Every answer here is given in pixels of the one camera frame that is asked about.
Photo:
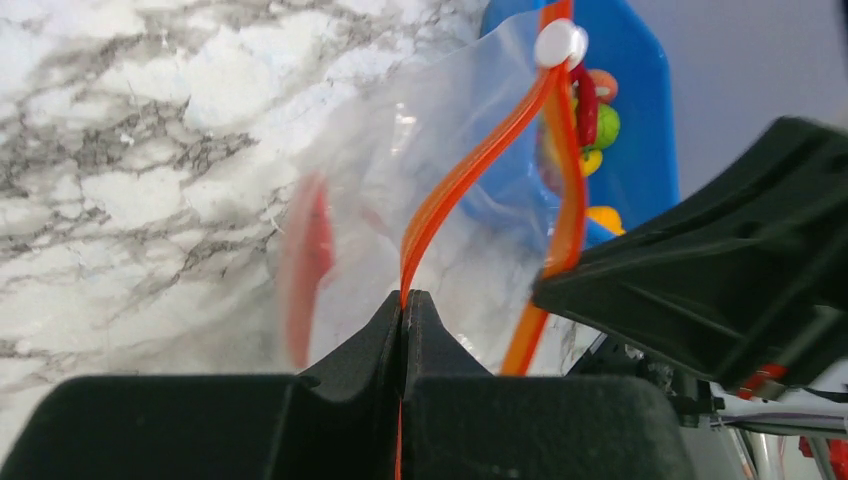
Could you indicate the blue plastic bin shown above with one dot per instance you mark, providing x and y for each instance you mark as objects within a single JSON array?
[{"x": 638, "y": 175}]

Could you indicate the red toy chili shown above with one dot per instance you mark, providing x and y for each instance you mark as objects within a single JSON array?
[{"x": 587, "y": 108}]

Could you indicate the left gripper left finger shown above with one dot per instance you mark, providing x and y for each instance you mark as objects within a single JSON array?
[{"x": 335, "y": 420}]

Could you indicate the orange toy bell pepper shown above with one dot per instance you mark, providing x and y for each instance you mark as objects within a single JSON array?
[{"x": 608, "y": 218}]

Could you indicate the orange toy peach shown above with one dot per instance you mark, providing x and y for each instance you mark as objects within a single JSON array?
[{"x": 606, "y": 85}]

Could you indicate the aluminium frame rail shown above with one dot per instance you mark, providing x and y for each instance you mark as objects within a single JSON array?
[{"x": 791, "y": 431}]

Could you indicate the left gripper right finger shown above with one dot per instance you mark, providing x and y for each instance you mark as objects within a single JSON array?
[{"x": 461, "y": 422}]

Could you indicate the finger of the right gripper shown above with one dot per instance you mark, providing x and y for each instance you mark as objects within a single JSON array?
[{"x": 747, "y": 275}]

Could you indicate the clear orange zip bag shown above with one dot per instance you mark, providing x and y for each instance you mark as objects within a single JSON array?
[{"x": 549, "y": 96}]

